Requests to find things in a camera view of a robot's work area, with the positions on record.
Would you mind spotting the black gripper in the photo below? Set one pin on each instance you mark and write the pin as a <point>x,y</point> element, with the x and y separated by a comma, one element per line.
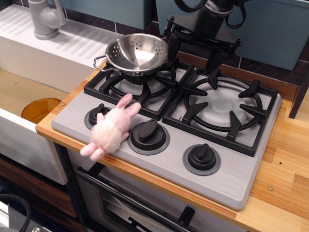
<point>204,29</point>

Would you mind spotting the pink plush bunny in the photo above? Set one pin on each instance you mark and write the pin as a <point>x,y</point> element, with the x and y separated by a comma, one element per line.
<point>111,129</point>

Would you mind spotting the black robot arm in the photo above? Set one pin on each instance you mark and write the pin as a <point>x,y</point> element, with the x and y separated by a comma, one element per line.
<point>217,6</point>

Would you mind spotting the steel colander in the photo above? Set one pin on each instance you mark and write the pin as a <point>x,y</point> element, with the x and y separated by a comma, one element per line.
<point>138,56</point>

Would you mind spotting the left black burner grate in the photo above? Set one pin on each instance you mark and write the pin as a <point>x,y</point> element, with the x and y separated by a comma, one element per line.
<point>154,92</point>

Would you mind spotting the black burner grate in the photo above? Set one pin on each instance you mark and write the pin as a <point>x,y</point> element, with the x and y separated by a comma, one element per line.
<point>223,109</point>
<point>154,92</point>

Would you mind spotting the right black burner grate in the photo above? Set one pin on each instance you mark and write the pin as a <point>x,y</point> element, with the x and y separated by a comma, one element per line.
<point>223,109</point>

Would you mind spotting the grey toy stove top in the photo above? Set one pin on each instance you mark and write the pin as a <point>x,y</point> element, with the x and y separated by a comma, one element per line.
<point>230,185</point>

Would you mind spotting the middle black stove knob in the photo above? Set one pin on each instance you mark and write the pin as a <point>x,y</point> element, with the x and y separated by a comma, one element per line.
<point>148,138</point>

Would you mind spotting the right black stove knob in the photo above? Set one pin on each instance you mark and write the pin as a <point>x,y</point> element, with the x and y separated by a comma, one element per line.
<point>201,160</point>

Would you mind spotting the grey toy faucet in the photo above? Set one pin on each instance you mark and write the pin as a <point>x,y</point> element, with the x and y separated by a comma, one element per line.
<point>46,21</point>

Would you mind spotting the white toy sink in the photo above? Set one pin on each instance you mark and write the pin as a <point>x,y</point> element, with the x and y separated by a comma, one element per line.
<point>33,69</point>

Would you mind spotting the orange plastic plate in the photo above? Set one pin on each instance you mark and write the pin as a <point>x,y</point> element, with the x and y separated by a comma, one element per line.
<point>39,109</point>

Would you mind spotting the toy oven door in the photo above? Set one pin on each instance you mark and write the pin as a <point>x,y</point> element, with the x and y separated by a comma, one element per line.
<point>123,204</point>

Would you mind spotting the dark wooden frame post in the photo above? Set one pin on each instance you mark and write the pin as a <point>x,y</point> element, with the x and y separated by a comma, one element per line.
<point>300,93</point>

